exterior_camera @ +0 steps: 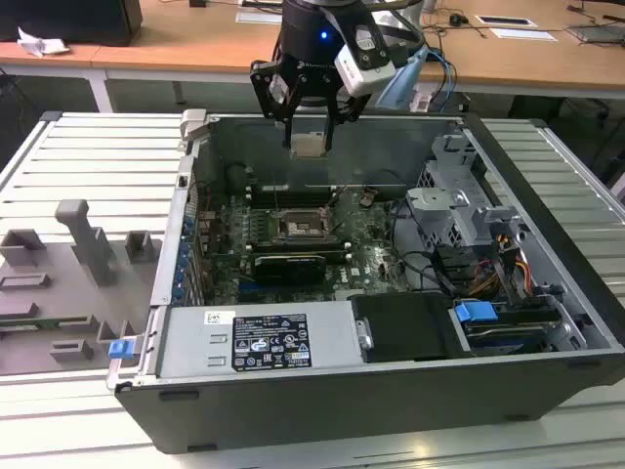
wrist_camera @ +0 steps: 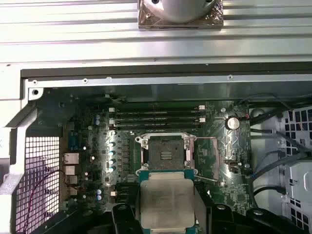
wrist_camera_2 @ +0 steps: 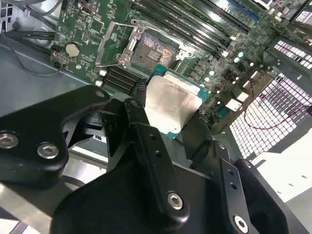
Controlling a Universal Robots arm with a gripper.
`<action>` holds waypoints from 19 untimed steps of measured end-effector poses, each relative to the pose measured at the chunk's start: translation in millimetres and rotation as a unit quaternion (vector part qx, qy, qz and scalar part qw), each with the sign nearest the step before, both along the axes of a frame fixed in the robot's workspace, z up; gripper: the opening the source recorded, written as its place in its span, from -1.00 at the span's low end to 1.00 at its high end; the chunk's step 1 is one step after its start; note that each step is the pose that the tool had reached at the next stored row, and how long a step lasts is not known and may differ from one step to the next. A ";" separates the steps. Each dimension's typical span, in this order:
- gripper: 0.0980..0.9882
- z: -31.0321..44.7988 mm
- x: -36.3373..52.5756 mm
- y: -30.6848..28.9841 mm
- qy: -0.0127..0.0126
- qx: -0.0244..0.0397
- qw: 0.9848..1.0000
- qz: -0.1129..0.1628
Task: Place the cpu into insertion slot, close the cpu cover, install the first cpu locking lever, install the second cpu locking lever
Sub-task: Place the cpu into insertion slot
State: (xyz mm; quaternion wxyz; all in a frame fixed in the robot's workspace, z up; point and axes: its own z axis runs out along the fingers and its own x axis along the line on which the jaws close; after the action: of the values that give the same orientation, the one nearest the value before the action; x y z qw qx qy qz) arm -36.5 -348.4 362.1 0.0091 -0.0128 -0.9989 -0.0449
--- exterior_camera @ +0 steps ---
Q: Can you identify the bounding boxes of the silver CPU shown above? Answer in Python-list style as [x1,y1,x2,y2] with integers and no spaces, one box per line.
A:
[290,131,328,159]

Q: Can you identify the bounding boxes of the green RAM stick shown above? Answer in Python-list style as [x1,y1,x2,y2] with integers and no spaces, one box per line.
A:
[0,316,97,334]

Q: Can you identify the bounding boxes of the grey power supply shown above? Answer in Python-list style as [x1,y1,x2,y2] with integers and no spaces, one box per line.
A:
[154,298,373,380]

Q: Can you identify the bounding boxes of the grey parts rack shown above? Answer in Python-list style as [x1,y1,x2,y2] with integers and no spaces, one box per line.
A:
[0,197,166,378]

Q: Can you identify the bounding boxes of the white paper sheet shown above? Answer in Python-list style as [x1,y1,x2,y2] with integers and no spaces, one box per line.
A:
[488,26,563,44]

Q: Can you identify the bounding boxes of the grey plastic case bracket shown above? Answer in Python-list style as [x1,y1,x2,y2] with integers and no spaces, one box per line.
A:
[178,107,212,144]

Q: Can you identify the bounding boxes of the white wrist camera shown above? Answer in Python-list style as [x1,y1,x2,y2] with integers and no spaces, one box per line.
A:
[333,24,397,98]

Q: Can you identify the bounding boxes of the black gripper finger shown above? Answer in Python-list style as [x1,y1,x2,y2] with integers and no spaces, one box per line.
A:
[323,93,372,151]
[249,59,295,149]

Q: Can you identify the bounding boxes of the black open PC case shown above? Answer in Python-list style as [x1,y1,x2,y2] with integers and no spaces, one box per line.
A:
[105,107,625,455]

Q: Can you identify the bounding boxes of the black graphics card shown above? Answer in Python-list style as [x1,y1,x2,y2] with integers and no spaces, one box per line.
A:
[252,252,328,287]

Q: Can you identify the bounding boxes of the black monitor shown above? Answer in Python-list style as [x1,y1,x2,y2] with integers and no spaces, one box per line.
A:
[0,0,144,48]

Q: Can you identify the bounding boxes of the clear document tray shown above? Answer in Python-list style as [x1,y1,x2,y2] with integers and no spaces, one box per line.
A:
[564,20,625,49]

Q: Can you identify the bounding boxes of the blue plastic latch tab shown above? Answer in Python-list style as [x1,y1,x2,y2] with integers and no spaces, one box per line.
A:
[108,338,135,363]

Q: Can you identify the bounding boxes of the hard disk in blue carrier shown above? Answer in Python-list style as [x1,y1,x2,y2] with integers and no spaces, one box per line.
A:
[451,300,562,357]

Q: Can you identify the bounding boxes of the crumpled white paper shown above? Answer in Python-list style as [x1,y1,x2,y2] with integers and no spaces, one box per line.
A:
[17,26,70,58]

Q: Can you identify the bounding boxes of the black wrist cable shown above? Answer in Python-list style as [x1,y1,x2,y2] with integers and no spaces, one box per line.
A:
[368,9,427,55]

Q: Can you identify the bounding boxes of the small white device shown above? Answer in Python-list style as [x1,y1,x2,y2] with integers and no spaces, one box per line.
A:
[408,86,435,113]

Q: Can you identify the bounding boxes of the green motherboard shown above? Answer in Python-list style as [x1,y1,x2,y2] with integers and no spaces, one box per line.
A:
[194,185,443,305]

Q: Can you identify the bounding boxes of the white desk cable hatch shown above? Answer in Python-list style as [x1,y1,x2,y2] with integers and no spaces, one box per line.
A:
[475,13,537,27]
[234,9,284,25]

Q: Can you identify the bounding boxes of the CPU socket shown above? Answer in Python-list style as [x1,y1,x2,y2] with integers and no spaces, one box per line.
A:
[271,205,341,246]

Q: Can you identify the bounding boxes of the metal drive cage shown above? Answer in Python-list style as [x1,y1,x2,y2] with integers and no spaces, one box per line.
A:
[403,132,528,251]

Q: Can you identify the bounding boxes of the blue cable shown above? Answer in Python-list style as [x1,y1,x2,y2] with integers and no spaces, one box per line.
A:
[423,44,459,116]

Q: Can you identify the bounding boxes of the yellow red power wires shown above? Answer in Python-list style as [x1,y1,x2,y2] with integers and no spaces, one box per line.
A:
[468,233,536,297]

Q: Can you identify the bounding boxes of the wooden desk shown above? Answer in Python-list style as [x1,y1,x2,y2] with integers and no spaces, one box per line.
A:
[0,9,147,116]
[90,0,625,107]

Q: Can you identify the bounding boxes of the blue expansion slot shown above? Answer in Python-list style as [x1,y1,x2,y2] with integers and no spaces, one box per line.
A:
[237,283,294,302]

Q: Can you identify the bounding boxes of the black plastic shroud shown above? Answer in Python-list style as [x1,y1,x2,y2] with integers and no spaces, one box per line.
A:
[350,290,474,364]

